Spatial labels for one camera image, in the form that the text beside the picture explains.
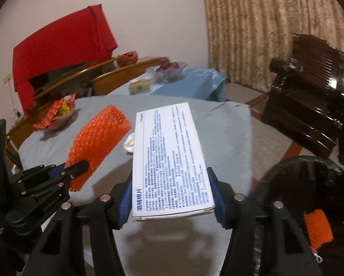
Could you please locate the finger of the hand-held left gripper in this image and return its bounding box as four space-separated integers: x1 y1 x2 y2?
16 164 66 182
9 161 90 201

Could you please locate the red gold-print snack packet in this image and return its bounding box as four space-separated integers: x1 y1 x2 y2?
32 101 61 132

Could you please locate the plain red snack packet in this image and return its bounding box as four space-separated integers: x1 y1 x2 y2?
64 93 76 110

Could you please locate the black television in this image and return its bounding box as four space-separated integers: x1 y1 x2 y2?
28 60 95 93

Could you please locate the dark wooden armchair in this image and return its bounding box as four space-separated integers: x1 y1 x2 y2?
261 34 344 159

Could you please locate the crumpled white tissue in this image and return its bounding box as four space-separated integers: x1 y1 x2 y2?
123 133 136 153

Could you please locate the curved-back wooden chair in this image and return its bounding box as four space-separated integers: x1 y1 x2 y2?
91 57 164 96
6 58 118 150

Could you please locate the light blue table cover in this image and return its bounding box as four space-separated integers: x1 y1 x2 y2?
106 68 227 103

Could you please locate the beige patterned curtain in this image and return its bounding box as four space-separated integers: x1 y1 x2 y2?
199 0 344 93

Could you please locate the glass snack bowl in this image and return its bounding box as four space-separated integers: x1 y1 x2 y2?
43 105 77 133

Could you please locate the black trash bin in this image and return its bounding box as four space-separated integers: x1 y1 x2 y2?
248 155 344 276

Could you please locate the orange foam mesh sheet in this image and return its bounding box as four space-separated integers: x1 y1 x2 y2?
65 104 131 193

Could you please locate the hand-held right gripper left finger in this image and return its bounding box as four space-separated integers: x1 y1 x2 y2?
28 172 134 276

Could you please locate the white printed cardboard box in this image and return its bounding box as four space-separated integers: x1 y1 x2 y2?
132 103 216 223

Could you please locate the red cloth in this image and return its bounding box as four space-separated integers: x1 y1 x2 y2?
12 5 119 111

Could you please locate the crumpled red shopping bag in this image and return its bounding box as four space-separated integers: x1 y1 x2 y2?
116 51 138 66

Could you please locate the orange foam mesh sleeve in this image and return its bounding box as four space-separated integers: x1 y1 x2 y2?
303 209 335 251

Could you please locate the gold tissue box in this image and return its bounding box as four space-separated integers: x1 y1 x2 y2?
128 79 152 95

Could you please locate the glass fruit bowl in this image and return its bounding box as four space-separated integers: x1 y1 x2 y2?
146 62 188 84

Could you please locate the yellow snack packet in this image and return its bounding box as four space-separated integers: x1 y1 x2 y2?
58 99 71 116

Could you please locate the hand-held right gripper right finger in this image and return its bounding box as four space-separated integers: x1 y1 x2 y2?
207 166 323 276

